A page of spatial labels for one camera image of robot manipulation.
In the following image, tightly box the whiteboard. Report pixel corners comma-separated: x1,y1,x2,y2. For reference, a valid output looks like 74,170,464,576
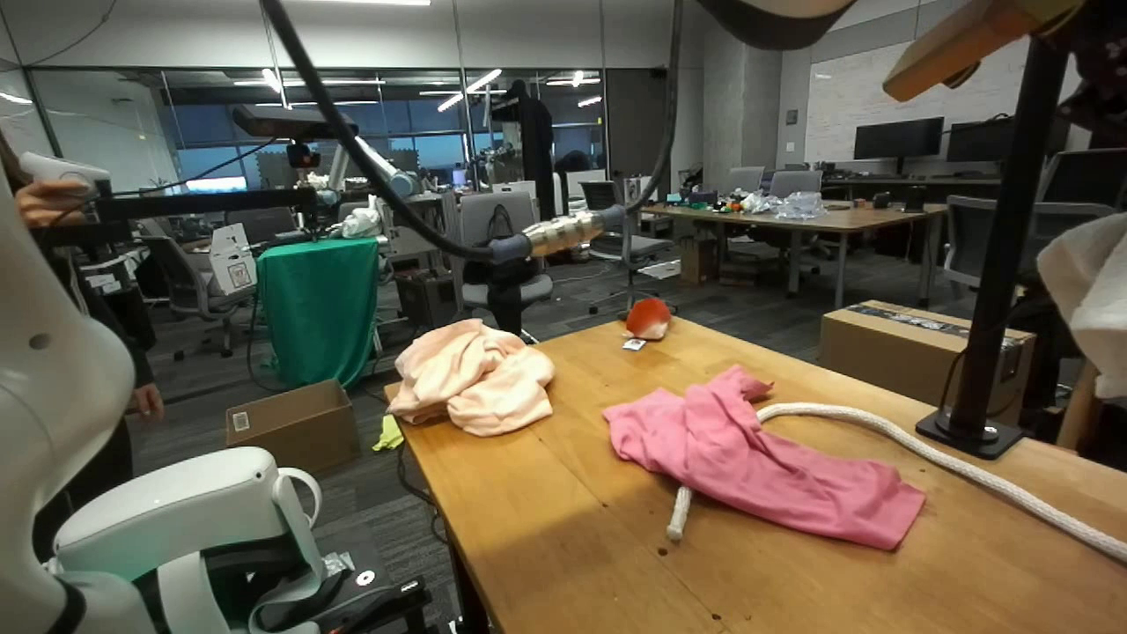
798,32,1037,170

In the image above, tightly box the black computer monitor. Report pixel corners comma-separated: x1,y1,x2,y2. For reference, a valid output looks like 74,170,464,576
945,111,1023,167
853,111,951,163

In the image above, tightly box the white sign board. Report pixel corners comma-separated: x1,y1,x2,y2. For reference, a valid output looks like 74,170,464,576
204,217,260,298

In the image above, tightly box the person in dark clothes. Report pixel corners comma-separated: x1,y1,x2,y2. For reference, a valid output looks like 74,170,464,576
12,151,170,497

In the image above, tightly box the red tomato plush toy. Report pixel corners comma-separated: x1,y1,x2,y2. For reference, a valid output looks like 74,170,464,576
620,291,678,356

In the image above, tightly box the grey mesh chair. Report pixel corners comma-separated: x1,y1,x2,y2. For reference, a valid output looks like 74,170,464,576
581,178,640,269

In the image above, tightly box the white rope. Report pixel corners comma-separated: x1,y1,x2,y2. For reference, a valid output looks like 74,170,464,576
663,398,1127,567

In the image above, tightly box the black vertical pole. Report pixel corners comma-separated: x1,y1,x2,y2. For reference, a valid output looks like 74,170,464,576
911,32,1076,466

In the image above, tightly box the long wooden office table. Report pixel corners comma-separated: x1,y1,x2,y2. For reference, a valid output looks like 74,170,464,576
625,194,956,315

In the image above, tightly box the black office chair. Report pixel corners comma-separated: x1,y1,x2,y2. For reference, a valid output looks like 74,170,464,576
459,232,561,344

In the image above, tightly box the small brown cardboard box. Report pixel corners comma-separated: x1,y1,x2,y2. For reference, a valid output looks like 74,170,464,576
678,226,727,288

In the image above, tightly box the yellow green rag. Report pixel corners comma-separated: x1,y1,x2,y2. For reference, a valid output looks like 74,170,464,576
369,407,410,459

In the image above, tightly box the black bar camera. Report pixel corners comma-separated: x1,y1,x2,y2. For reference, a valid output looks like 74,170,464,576
226,103,362,145

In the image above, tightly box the grey office chair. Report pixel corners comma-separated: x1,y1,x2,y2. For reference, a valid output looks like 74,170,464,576
945,145,1127,414

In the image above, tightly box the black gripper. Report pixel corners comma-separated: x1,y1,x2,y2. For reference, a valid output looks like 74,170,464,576
1059,3,1127,151

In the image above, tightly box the green cloth cover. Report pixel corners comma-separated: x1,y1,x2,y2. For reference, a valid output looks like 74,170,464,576
253,232,388,396

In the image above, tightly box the peach cloth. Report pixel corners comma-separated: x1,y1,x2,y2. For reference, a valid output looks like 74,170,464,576
383,315,561,441

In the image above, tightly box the magenta pink cloth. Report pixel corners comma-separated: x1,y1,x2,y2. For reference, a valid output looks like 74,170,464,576
601,362,931,558

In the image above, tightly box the flat cardboard box black tape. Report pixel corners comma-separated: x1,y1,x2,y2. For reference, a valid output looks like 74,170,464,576
818,296,1039,430

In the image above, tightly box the small open cardboard box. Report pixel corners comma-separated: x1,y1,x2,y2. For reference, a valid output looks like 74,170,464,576
217,376,368,479

